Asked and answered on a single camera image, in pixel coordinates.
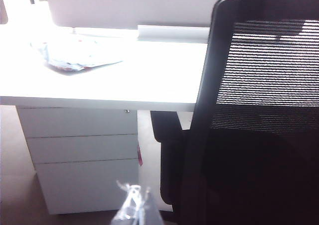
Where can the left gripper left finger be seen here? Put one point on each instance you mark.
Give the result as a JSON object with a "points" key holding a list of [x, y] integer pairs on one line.
{"points": [[129, 205]]}

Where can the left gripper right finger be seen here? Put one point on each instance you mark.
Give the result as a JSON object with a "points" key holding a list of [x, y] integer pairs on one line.
{"points": [[150, 212]]}

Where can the red tag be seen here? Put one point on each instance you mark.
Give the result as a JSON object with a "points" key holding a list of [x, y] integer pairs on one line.
{"points": [[140, 155]]}

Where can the white drawer cabinet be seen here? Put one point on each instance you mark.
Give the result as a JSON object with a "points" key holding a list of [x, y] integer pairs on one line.
{"points": [[84, 172]]}

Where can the grey plastic mailer bag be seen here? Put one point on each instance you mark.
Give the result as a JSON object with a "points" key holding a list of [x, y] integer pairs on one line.
{"points": [[72, 58]]}

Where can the desk partition panel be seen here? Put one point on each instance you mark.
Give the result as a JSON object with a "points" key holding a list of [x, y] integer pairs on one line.
{"points": [[139, 6]]}

